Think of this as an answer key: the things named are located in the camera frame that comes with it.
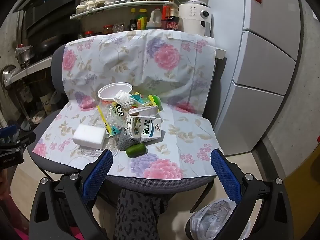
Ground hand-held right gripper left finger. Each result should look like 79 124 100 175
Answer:
28 149 114 240

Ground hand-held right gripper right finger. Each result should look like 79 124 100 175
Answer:
211 148 295 240

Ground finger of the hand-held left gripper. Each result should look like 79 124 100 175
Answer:
0 126 37 156

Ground bin with clear plastic liner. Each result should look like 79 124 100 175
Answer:
184 198 251 240

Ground clear bag with yellow strip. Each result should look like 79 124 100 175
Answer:
94 102 127 138

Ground clear plastic tray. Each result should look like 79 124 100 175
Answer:
79 142 119 158

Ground white foam block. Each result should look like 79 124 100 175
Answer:
72 123 107 151

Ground grey scrubbing sponge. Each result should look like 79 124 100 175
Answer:
117 129 137 152

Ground green cucumber piece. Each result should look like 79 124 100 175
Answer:
125 143 147 158

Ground grey office chair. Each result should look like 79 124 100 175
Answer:
26 46 225 214

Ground leopard print pants leg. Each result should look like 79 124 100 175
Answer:
114 188 171 240

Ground white milk carton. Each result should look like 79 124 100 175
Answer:
126 115 163 142

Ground pink garment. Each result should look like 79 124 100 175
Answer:
12 226 33 240

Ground kitchen counter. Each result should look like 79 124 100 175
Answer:
7 55 54 83

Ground white paper cup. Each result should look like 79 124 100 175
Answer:
130 105 161 118

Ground crumpled white tissue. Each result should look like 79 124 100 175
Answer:
114 91 131 103

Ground white plastic bowl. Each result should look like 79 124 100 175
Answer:
97 82 133 101

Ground yellow door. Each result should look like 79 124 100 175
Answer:
284 140 320 240

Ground metal pot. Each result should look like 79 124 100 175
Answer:
16 44 36 67

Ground black wok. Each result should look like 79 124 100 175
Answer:
34 35 63 53

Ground grey refrigerator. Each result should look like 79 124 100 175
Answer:
208 0 311 156

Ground black range hood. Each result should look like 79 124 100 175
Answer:
12 0 83 38

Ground slim dark yellow cap bottle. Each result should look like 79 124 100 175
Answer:
129 8 138 30

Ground yellow cap green label bottle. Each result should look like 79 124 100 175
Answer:
136 9 148 30

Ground white kitchen appliance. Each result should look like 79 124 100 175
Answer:
178 1 213 37

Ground white plastic jug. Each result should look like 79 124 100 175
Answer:
146 7 162 30

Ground dark soy sauce bottle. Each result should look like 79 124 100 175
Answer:
161 0 180 31

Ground glass corner shelf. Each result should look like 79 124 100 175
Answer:
70 0 176 20

